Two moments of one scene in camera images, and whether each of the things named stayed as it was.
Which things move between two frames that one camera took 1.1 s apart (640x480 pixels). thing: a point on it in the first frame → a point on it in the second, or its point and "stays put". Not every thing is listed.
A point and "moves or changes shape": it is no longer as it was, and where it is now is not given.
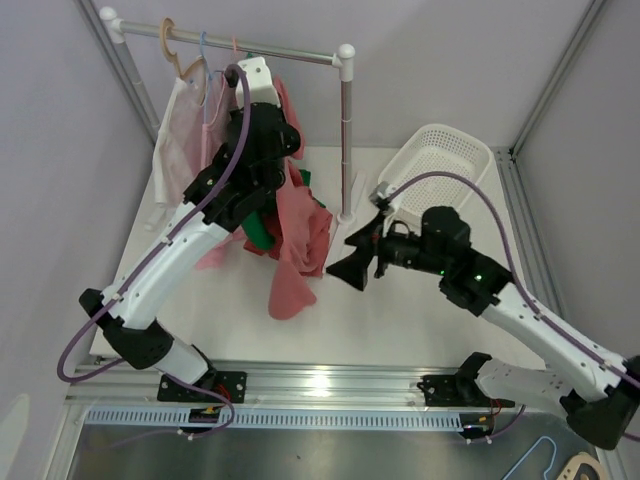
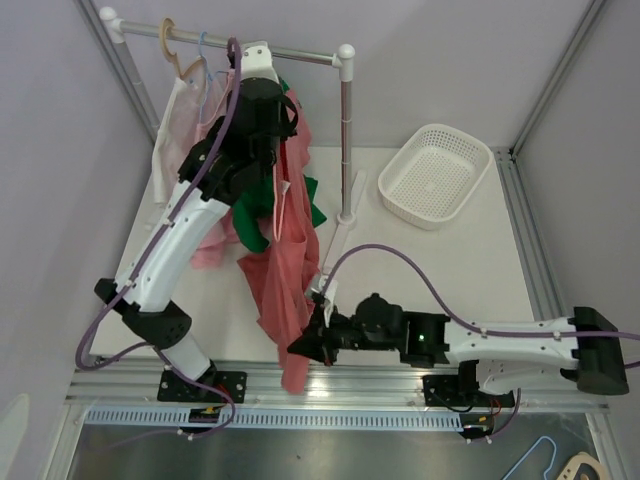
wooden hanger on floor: [570, 470] stays put
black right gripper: [352, 270] → [317, 340]
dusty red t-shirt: [301, 231] moves or changes shape
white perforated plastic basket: [433, 147] stays put
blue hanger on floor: [555, 446] stays put
